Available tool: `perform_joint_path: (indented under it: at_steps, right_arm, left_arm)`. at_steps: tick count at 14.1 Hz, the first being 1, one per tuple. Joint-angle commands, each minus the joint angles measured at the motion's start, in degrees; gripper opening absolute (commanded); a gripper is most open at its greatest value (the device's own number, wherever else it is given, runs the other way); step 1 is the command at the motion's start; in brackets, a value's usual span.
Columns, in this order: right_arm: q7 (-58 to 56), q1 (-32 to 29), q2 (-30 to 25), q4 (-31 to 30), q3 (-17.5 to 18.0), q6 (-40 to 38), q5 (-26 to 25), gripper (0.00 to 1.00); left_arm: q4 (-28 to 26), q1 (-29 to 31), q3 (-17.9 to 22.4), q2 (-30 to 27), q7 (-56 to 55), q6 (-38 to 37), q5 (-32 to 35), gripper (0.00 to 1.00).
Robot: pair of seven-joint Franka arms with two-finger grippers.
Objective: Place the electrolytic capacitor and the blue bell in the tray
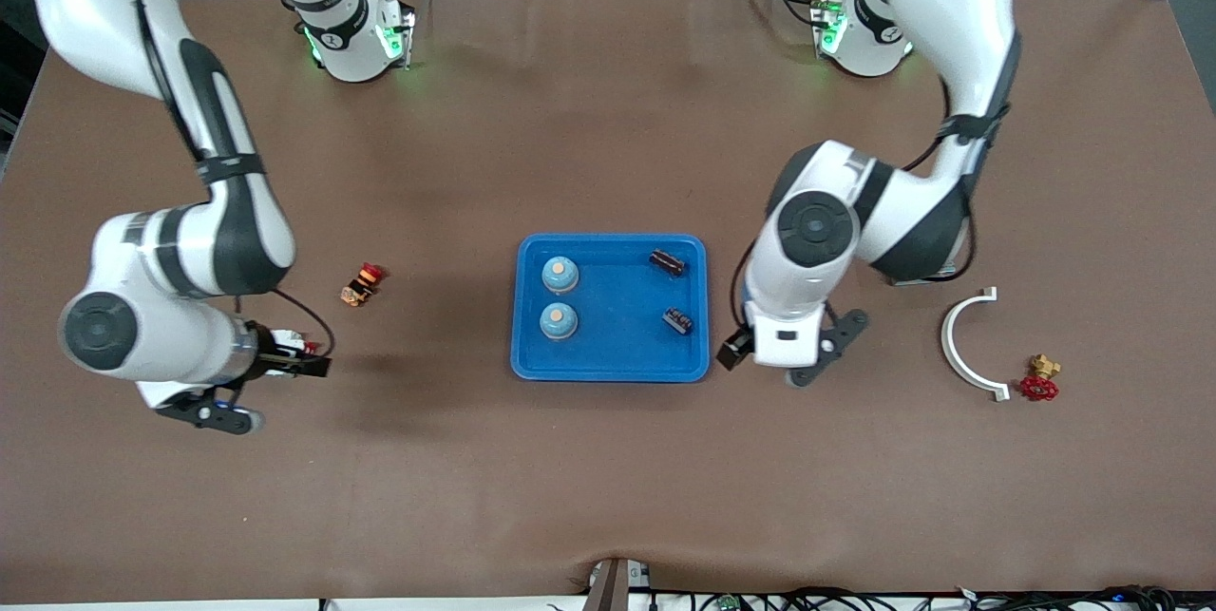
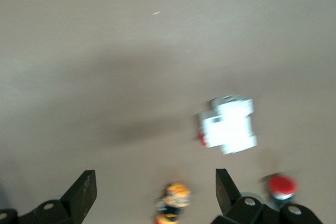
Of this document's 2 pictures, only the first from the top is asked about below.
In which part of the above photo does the blue knob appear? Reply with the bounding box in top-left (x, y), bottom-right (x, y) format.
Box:
top-left (541, 256), bottom-right (580, 295)

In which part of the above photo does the blue plastic tray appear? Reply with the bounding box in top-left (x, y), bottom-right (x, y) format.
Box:
top-left (509, 233), bottom-right (711, 384)

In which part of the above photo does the brown table mat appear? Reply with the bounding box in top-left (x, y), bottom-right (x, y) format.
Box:
top-left (0, 0), bottom-right (1216, 604)

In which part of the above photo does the brass valve red handwheel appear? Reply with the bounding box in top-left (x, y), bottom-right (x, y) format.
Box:
top-left (1020, 354), bottom-right (1062, 403)

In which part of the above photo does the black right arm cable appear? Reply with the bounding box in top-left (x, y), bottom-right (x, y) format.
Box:
top-left (119, 0), bottom-right (336, 360)

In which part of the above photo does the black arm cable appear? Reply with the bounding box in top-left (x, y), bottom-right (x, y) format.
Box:
top-left (119, 0), bottom-right (336, 360)
top-left (730, 69), bottom-right (979, 332)

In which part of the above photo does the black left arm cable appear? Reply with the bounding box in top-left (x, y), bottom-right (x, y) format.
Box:
top-left (730, 69), bottom-right (979, 332)

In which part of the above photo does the orange red emergency switch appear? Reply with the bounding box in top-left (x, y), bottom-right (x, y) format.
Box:
top-left (340, 262), bottom-right (388, 308)

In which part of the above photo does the white curved plastic bracket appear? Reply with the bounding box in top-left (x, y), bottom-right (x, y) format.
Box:
top-left (941, 287), bottom-right (1011, 403)

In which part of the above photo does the metal camera stand post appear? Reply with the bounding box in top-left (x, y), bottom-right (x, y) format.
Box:
top-left (581, 556), bottom-right (655, 611)

